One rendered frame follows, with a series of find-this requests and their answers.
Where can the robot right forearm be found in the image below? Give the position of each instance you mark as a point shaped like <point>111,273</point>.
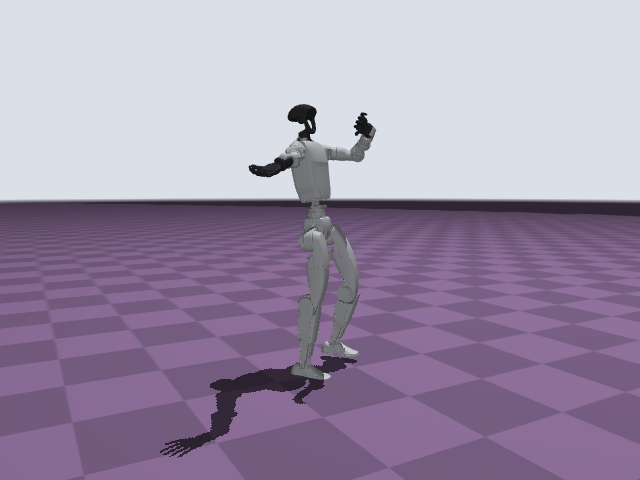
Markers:
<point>293,154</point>

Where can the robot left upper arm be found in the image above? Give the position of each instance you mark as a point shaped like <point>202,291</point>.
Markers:
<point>342,154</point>

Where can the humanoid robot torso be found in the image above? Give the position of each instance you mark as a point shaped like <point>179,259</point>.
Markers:
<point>312,184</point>

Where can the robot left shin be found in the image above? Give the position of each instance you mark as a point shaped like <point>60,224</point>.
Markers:
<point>343,312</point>

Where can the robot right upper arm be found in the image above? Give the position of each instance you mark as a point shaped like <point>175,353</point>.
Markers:
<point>296,145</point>

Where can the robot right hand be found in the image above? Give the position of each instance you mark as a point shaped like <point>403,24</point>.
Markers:
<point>271,169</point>

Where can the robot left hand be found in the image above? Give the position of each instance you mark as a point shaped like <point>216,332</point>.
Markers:
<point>363,127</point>

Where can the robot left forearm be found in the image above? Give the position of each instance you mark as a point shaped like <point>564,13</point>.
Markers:
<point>364,143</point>

